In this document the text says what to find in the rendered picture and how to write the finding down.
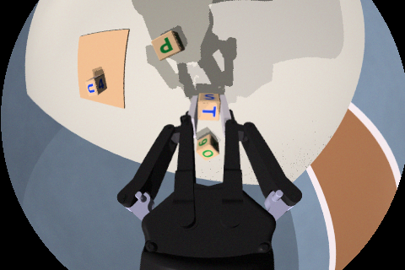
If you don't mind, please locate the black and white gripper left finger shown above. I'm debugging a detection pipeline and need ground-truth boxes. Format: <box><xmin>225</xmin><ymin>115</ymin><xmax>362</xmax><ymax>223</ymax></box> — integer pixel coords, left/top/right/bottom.
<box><xmin>117</xmin><ymin>95</ymin><xmax>198</xmax><ymax>229</ymax></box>

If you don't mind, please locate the wooden letter block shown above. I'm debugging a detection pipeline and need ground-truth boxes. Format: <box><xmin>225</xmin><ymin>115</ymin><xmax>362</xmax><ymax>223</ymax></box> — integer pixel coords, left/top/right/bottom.
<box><xmin>196</xmin><ymin>134</ymin><xmax>219</xmax><ymax>160</ymax></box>
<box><xmin>151</xmin><ymin>30</ymin><xmax>185</xmax><ymax>61</ymax></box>
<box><xmin>85</xmin><ymin>74</ymin><xmax>107</xmax><ymax>97</ymax></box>
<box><xmin>198</xmin><ymin>93</ymin><xmax>221</xmax><ymax>121</ymax></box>

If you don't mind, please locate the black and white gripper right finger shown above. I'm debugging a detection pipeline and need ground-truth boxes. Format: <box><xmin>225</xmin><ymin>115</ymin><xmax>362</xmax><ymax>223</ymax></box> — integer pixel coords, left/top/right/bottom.
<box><xmin>220</xmin><ymin>94</ymin><xmax>302</xmax><ymax>229</ymax></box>

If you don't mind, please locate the peach flat mat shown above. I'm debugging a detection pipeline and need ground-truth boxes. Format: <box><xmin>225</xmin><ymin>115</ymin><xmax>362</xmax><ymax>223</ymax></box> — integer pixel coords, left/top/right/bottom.
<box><xmin>78</xmin><ymin>30</ymin><xmax>130</xmax><ymax>109</ymax></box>

